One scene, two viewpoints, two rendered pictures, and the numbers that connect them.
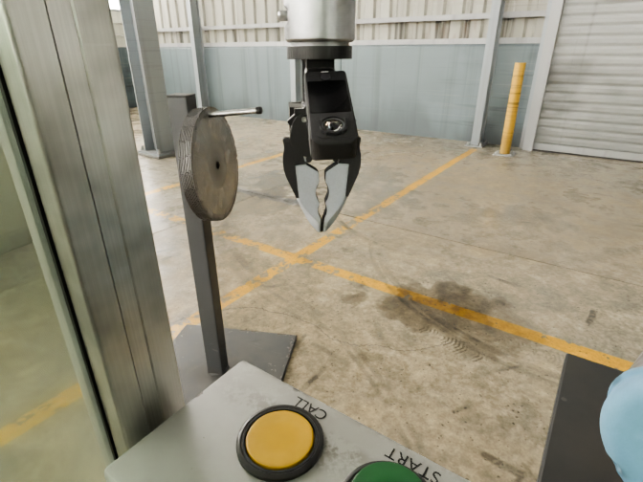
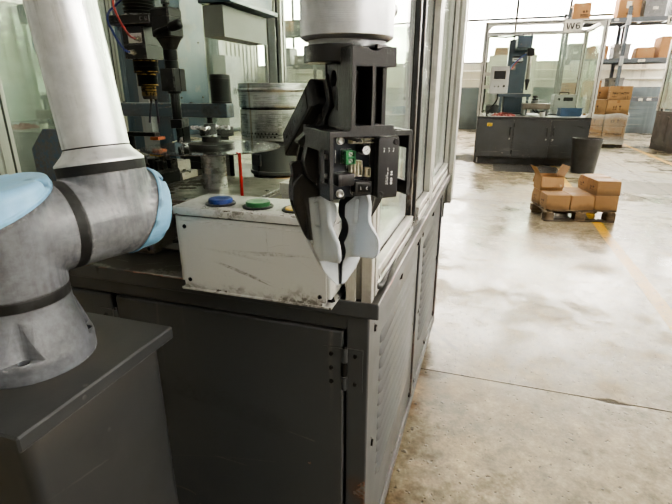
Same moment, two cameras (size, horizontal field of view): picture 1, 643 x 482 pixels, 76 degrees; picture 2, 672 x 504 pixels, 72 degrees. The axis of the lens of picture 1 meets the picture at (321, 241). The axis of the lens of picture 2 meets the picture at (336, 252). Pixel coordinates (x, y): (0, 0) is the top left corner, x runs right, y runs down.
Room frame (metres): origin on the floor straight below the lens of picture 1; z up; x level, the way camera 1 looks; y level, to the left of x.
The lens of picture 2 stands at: (0.88, -0.12, 1.08)
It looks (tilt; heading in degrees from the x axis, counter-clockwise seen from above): 19 degrees down; 163
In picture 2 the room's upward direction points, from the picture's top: straight up
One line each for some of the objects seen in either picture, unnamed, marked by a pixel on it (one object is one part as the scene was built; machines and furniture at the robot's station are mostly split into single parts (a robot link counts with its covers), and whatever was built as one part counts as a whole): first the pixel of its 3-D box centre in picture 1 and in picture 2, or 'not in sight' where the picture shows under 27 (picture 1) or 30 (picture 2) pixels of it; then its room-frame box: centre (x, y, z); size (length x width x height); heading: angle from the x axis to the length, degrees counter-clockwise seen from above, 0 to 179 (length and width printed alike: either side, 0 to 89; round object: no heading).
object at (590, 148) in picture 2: not in sight; (584, 155); (-4.40, 5.08, 0.24); 0.39 x 0.39 x 0.47
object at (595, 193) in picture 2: not in sight; (573, 196); (-2.44, 3.10, 0.18); 0.60 x 0.40 x 0.36; 69
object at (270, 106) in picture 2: not in sight; (278, 130); (-1.05, 0.20, 0.93); 0.31 x 0.31 x 0.36
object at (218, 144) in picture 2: not in sight; (211, 141); (-0.31, -0.08, 0.96); 0.11 x 0.11 x 0.03
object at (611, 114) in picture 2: not in sight; (604, 115); (-7.31, 8.26, 0.59); 1.26 x 0.86 x 1.18; 135
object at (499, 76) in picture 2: not in sight; (495, 91); (-5.49, 4.27, 1.08); 0.34 x 0.15 x 0.71; 55
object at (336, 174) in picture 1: (332, 191); (330, 245); (0.50, -0.01, 0.94); 0.06 x 0.03 x 0.09; 5
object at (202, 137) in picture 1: (203, 255); not in sight; (1.20, 0.39, 0.50); 0.50 x 0.50 x 1.00; 81
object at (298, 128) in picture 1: (319, 103); (350, 124); (0.50, 0.00, 1.05); 0.09 x 0.08 x 0.12; 5
